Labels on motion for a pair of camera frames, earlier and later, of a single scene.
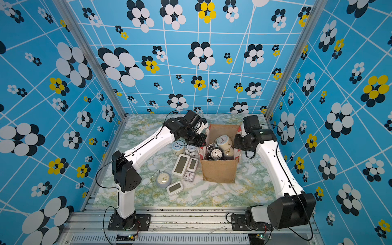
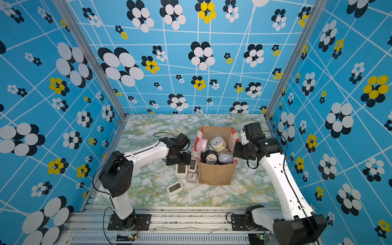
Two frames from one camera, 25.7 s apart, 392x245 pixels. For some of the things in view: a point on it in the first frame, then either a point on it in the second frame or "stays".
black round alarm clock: [214, 153] to [210, 157]
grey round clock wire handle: [163, 179] to [225, 157]
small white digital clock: [192, 164] stays
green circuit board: [125, 237] stays
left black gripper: [200, 142] to [186, 160]
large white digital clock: [180, 166] stays
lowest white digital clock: [175, 188] stays
